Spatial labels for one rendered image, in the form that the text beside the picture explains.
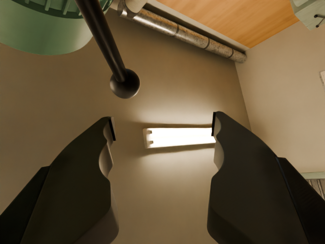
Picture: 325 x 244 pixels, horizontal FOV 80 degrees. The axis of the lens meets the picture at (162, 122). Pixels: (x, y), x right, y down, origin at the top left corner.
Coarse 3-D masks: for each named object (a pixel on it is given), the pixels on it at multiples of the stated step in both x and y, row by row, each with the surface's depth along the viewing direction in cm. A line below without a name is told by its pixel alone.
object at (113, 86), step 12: (84, 0) 12; (96, 0) 12; (84, 12) 12; (96, 12) 13; (96, 24) 13; (96, 36) 14; (108, 36) 15; (108, 48) 16; (108, 60) 17; (120, 60) 18; (120, 72) 19; (132, 72) 22; (120, 84) 21; (132, 84) 21; (120, 96) 22; (132, 96) 23
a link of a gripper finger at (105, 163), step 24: (72, 144) 10; (96, 144) 9; (72, 168) 8; (96, 168) 8; (48, 192) 7; (72, 192) 7; (96, 192) 7; (48, 216) 6; (72, 216) 6; (96, 216) 6; (24, 240) 6; (48, 240) 6; (72, 240) 6; (96, 240) 6
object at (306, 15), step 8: (296, 0) 163; (304, 0) 162; (312, 0) 164; (320, 0) 162; (296, 8) 173; (304, 8) 169; (312, 8) 170; (320, 8) 171; (296, 16) 178; (304, 16) 179; (312, 16) 181; (320, 16) 181; (304, 24) 191; (312, 24) 193; (320, 24) 194
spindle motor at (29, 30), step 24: (0, 0) 18; (24, 0) 18; (48, 0) 18; (72, 0) 20; (0, 24) 21; (24, 24) 21; (48, 24) 21; (72, 24) 22; (24, 48) 24; (48, 48) 25; (72, 48) 27
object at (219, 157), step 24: (216, 120) 11; (216, 144) 9; (240, 144) 9; (264, 144) 9; (240, 168) 8; (264, 168) 8; (216, 192) 7; (240, 192) 7; (264, 192) 7; (288, 192) 7; (216, 216) 6; (240, 216) 6; (264, 216) 6; (288, 216) 6; (216, 240) 7; (240, 240) 6; (264, 240) 5; (288, 240) 5
